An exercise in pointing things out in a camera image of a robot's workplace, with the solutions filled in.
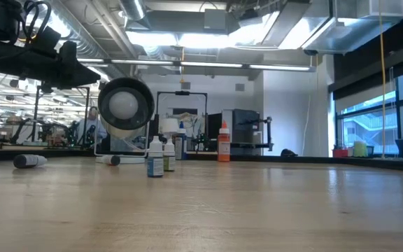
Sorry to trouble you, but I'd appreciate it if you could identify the white table lamp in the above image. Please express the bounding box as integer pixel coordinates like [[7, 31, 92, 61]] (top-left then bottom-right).
[[161, 118, 181, 139]]

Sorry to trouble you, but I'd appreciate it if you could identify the dark flat monitor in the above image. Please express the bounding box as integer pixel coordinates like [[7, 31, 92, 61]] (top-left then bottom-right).
[[207, 112, 224, 141]]

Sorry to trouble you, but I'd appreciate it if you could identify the silver rectangular duct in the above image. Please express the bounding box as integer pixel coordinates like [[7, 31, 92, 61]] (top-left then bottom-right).
[[227, 0, 403, 55]]

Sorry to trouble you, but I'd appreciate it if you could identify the green container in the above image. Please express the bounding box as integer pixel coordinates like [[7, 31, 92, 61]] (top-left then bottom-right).
[[353, 140, 369, 158]]

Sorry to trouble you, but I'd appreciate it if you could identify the small dark dropper bottle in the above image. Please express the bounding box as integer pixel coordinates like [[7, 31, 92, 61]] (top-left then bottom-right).
[[99, 154, 122, 167], [12, 153, 48, 169]]

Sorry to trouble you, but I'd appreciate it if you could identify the white paper cup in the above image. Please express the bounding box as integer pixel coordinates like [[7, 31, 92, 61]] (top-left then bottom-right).
[[94, 76, 156, 165]]

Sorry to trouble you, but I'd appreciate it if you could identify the small green-label dropper bottle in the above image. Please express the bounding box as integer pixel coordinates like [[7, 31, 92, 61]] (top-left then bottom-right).
[[163, 138, 176, 172]]

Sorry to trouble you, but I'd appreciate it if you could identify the large red food coloring bottle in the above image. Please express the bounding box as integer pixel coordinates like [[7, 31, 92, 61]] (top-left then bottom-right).
[[217, 120, 232, 163]]

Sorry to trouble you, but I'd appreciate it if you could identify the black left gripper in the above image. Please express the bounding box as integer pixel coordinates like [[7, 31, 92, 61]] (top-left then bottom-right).
[[0, 26, 101, 90]]

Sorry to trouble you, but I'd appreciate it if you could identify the small blue-label dropper bottle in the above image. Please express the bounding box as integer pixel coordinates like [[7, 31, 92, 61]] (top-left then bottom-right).
[[147, 135, 164, 179]]

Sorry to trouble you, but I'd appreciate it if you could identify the black rig frame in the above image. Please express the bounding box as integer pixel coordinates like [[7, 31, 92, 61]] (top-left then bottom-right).
[[33, 85, 91, 146], [155, 90, 208, 153]]

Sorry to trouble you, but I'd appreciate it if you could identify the silver round duct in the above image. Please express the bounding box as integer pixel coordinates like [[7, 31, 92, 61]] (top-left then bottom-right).
[[119, 0, 147, 21]]

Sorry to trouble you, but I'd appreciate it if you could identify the yellow hanging cord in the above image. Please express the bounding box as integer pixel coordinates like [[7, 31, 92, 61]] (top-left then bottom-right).
[[377, 0, 388, 157]]

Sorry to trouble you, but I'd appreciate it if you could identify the long ceiling light strip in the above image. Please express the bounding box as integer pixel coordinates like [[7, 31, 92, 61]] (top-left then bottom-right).
[[77, 57, 313, 73]]

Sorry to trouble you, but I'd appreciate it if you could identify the person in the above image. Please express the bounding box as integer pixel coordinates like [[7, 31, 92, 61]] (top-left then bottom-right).
[[76, 106, 108, 150]]

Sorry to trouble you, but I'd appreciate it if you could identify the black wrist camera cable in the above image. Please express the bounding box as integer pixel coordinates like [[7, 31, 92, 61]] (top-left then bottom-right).
[[19, 0, 53, 45]]

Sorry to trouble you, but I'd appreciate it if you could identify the black aluminium frame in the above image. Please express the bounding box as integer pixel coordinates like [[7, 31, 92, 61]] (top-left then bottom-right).
[[0, 146, 403, 173]]

